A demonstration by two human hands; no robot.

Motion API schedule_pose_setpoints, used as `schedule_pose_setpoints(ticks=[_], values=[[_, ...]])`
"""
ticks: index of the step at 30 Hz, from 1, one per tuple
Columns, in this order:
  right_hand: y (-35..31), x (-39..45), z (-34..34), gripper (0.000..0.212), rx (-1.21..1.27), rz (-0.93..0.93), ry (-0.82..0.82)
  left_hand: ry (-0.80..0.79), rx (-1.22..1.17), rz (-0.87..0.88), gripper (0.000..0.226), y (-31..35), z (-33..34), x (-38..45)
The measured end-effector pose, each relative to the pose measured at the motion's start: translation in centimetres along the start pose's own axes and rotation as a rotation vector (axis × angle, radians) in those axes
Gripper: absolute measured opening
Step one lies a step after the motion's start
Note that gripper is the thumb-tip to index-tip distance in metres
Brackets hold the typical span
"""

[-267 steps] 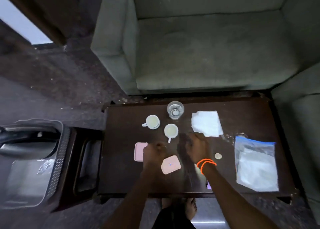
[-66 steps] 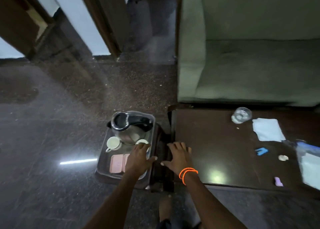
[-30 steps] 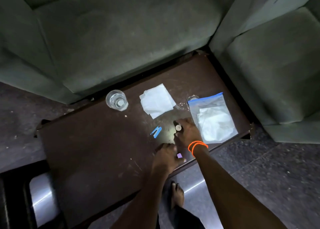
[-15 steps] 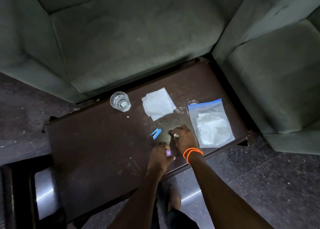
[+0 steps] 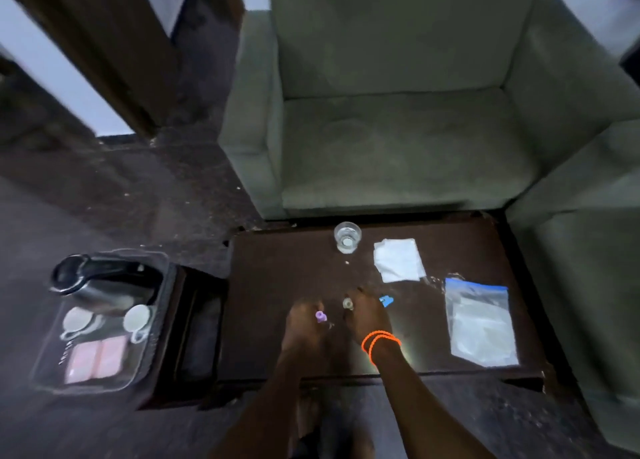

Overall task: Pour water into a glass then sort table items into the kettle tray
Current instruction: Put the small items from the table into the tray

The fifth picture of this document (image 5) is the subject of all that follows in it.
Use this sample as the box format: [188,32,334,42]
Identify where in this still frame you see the person's left hand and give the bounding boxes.
[281,299,329,357]

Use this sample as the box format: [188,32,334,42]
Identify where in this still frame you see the person's right hand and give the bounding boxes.
[342,287,393,347]

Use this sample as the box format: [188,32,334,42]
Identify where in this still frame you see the white paper napkin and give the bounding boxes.
[373,238,427,284]

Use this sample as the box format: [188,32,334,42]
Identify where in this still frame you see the clear drinking glass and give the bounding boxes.
[333,221,363,255]

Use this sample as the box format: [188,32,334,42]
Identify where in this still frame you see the clear zip bag blue seal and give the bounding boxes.
[443,277,520,368]

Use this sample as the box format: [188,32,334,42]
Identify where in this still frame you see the white ceramic cup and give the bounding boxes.
[122,304,153,345]
[59,306,105,342]

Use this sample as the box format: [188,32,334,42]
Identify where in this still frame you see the pink rectangular box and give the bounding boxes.
[63,341,101,386]
[95,335,129,380]

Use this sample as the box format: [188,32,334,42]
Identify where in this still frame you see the steel electric kettle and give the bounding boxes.
[49,253,165,314]

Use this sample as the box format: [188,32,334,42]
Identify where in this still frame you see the grey plastic tray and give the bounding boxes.
[29,248,179,394]

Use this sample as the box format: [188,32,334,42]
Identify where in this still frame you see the person's left forearm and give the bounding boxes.
[209,348,311,459]

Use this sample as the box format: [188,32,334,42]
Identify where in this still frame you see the person's right forearm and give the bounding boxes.
[372,341,499,459]

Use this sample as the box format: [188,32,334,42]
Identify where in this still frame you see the dark wooden coffee table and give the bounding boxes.
[217,213,549,392]

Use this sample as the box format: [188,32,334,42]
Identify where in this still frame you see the person's left foot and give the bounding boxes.
[295,391,322,440]

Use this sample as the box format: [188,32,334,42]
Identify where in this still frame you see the dark wooden stool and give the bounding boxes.
[137,266,231,410]

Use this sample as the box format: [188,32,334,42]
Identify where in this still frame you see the green fabric armchair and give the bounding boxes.
[218,0,640,220]

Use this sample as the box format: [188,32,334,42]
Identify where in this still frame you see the green fabric sofa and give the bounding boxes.
[505,118,640,454]

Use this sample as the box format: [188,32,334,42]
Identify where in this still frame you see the dark brown wooden door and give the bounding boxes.
[0,0,182,139]

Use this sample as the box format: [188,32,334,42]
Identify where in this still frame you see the orange wrist bracelet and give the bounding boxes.
[361,330,403,367]

